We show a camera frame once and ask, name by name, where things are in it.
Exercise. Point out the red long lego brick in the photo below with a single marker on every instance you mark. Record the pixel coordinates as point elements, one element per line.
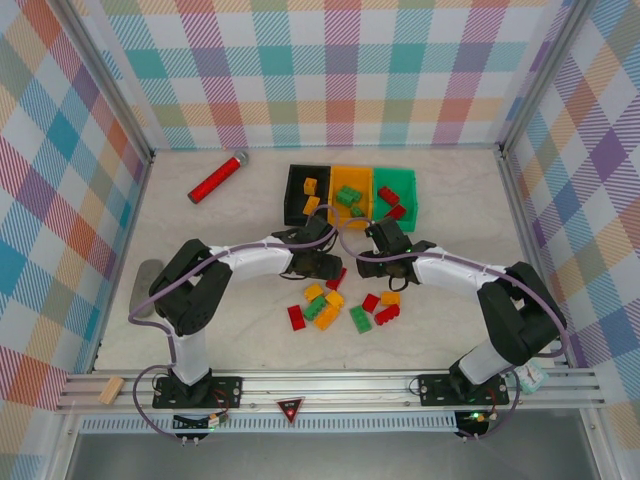
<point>297,318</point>
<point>396,211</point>
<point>387,315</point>
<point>387,194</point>
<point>334,283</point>

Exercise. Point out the green long lego brick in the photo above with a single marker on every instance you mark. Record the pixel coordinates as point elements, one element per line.
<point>314,309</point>
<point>360,319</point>
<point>343,194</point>

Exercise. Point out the green small lego brick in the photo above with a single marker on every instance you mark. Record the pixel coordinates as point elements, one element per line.
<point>356,196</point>
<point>357,210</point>

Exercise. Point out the yellow long lego brick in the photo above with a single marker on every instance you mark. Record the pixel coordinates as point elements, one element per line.
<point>326,318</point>
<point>311,205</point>

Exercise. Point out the yellow small lego brick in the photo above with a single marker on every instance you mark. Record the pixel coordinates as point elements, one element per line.
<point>310,186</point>
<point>390,299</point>
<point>314,291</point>
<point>334,298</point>

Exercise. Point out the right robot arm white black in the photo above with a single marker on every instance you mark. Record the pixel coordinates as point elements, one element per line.
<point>450,270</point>

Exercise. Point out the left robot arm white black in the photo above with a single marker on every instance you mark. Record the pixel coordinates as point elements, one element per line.
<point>250,260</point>

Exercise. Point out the red small lego brick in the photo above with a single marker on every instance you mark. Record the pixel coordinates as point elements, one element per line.
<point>370,303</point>

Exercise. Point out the yellow plastic bin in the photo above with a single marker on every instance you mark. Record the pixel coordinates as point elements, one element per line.
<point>345,176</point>

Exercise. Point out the green plastic bin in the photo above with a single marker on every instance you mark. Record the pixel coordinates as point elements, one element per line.
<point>400,176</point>

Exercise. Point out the black plastic bin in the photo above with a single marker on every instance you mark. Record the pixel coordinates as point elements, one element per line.
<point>295,175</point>

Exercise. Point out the red glitter tube grey cap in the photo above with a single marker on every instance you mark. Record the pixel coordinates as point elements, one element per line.
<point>215,180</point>

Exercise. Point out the red triangle warning badge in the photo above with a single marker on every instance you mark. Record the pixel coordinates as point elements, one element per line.
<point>290,410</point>

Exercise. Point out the small black controller board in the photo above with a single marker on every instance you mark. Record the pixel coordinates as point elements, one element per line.
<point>475,417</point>
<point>212,421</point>

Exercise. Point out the grey oval case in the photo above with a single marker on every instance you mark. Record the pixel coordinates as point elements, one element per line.
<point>142,285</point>

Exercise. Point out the small teal alarm clock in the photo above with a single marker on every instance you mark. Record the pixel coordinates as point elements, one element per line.
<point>530,376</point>

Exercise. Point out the grey metal panel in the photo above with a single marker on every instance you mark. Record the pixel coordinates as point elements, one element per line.
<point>325,457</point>

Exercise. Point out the small wooden block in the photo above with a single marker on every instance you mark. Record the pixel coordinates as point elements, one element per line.
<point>111,390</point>

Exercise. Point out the aluminium mounting rail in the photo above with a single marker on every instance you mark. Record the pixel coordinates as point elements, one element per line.
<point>350,387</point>

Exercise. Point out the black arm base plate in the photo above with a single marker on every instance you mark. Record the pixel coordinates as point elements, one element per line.
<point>225,392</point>
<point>435,390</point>

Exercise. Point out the aluminium side rail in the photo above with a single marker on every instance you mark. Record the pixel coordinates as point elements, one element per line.
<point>135,215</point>
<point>524,225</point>

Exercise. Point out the aluminium frame post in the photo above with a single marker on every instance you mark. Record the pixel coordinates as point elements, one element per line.
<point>544,75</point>
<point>107,75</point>

